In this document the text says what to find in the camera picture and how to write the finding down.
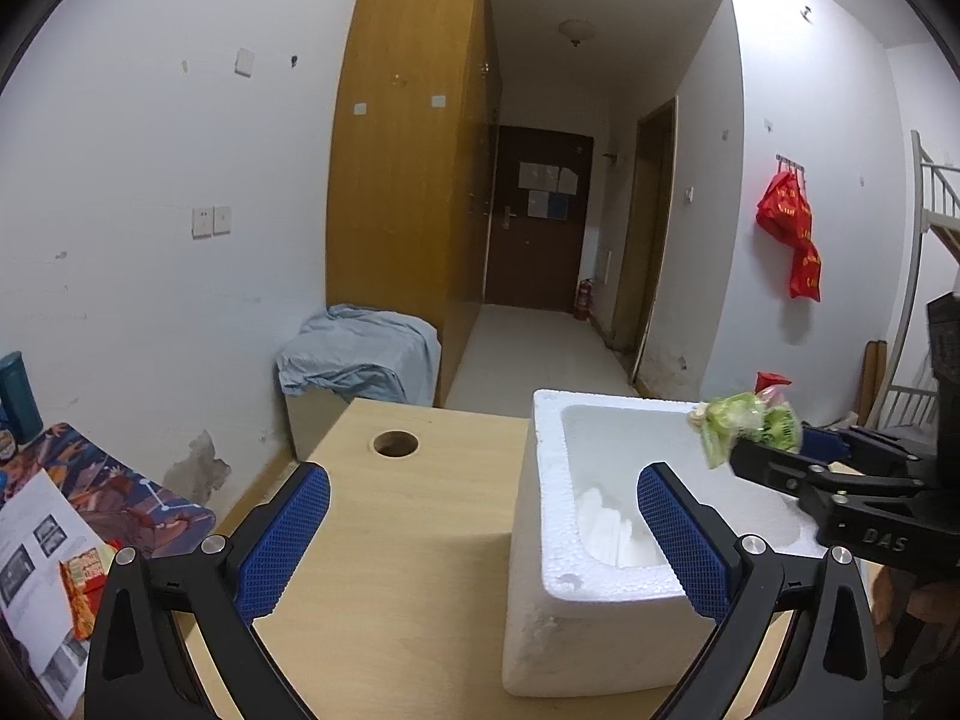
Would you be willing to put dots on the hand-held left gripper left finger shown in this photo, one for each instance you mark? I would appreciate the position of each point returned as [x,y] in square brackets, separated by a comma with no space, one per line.
[285,540]

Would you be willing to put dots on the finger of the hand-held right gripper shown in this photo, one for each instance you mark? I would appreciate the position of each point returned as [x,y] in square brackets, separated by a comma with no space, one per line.
[825,444]
[765,465]

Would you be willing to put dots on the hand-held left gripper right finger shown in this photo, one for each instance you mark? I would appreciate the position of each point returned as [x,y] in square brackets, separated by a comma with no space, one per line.
[682,544]

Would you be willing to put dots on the green plastic bag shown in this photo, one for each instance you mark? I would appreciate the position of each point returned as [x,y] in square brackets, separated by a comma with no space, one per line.
[739,420]

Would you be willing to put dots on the white foam box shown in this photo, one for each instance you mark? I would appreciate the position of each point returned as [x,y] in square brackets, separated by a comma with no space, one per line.
[540,540]

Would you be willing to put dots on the leaning wooden board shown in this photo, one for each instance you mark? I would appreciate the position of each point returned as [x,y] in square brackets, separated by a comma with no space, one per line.
[874,379]

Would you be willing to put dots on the printed desk mat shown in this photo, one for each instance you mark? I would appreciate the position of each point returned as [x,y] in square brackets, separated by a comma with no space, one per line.
[120,495]

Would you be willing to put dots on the light blue cloth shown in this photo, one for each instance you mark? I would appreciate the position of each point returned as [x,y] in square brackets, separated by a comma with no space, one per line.
[360,352]

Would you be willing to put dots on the orange snack packet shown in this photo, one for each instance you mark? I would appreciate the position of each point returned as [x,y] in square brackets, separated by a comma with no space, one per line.
[84,589]

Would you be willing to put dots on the red hanging bag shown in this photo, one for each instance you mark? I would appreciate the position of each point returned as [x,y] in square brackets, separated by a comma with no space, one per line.
[787,217]

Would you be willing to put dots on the red fire extinguisher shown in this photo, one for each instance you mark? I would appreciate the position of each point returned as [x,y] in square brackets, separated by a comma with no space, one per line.
[583,301]

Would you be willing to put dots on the printed paper sheets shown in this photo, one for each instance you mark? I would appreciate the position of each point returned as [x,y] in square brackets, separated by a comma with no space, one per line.
[37,585]

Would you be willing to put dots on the light wooden side door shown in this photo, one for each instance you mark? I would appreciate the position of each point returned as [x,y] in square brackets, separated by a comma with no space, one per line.
[645,240]

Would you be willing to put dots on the teal bottle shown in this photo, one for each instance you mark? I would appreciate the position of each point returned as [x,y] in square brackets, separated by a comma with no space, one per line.
[21,397]

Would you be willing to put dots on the dark brown door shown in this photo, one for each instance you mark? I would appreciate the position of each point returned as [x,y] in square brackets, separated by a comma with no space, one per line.
[532,262]

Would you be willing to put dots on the blue and white notice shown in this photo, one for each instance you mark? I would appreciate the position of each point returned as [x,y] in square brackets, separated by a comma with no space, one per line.
[546,205]

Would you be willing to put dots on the white notice paper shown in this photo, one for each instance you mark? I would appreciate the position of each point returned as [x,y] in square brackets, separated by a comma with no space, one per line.
[568,180]
[538,176]

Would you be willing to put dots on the tall wooden wardrobe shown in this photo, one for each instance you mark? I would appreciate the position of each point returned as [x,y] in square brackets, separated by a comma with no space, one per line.
[397,202]

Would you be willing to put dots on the round ceiling lamp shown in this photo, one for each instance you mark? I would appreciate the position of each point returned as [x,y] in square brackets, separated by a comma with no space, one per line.
[576,31]

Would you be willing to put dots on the white metal bunk bed frame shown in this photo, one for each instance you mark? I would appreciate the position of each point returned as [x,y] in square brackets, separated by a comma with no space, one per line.
[919,240]

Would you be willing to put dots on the metal wall hook rack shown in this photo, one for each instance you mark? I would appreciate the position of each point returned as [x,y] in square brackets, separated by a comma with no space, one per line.
[791,163]

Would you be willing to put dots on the white wall socket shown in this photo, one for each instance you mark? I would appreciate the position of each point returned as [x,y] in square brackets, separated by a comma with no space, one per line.
[201,222]
[222,220]

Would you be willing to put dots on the white wall switch plate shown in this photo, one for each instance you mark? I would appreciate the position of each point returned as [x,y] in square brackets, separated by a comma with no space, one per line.
[244,62]

